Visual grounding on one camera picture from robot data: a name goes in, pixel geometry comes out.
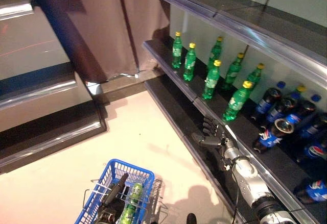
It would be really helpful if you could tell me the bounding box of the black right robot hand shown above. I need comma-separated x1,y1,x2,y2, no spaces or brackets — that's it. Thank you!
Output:
191,116,230,148

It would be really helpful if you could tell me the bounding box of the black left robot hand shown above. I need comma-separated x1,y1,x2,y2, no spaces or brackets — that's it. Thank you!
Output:
95,173,130,224

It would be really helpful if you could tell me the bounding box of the metal wire basket handle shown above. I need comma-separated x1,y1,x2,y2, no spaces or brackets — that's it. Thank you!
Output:
90,179,164,202
83,188,169,211

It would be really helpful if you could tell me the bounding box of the green Sprite bottle yellow cap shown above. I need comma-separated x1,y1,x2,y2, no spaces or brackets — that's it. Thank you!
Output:
206,36,224,71
171,31,182,69
201,59,222,101
221,52,245,91
245,62,266,92
293,84,307,99
182,42,197,82
221,80,253,122

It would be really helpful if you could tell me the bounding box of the blue plastic shopping basket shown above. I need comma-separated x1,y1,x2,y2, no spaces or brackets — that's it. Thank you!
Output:
74,159,156,224

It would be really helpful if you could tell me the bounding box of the bright green drink bottle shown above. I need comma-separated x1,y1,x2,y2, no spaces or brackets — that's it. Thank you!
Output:
119,203,138,224

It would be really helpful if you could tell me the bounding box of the green bottle in basket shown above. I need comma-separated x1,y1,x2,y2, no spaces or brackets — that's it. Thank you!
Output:
129,182,144,204

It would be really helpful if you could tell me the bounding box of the dark stone floor sill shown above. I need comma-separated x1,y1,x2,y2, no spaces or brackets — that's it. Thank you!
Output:
101,67,166,94

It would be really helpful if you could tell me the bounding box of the grey brown curtain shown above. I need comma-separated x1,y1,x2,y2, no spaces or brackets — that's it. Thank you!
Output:
68,0,171,82

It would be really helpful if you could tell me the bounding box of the dark maroon curtain panel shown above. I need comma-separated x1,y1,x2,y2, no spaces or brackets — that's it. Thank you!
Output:
27,0,108,83

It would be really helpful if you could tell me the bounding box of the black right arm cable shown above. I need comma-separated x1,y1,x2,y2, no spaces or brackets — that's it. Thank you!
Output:
231,172,242,224

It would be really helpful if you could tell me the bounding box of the shiny silver post base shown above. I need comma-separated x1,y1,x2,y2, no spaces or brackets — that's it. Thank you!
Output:
85,81,103,96

